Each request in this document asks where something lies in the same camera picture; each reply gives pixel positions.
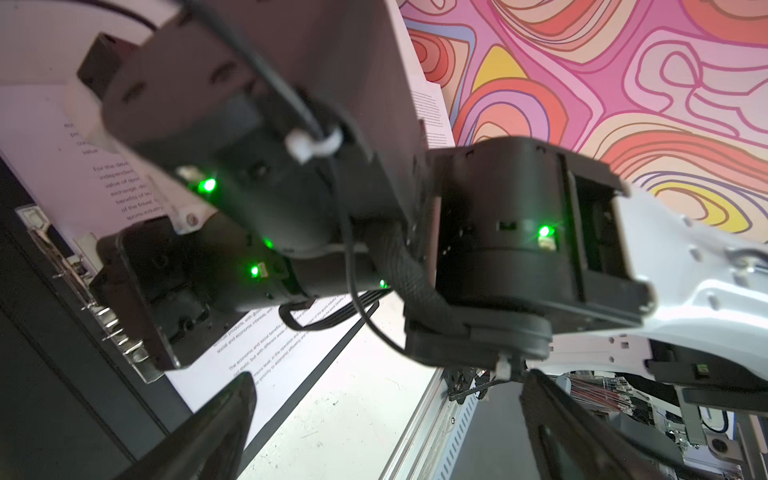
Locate aluminium front rail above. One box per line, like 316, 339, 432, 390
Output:
380, 369, 478, 480

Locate orange black folder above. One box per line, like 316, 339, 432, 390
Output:
0, 155, 385, 480

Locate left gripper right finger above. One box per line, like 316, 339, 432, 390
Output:
520, 370, 663, 480

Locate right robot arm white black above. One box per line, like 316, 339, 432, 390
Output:
92, 1, 767, 414

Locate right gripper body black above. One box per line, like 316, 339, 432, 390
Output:
93, 1, 428, 371

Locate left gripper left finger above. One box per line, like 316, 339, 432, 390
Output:
118, 372, 257, 480

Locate printed paper sheet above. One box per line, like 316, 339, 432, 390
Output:
411, 81, 455, 149
1, 85, 360, 438

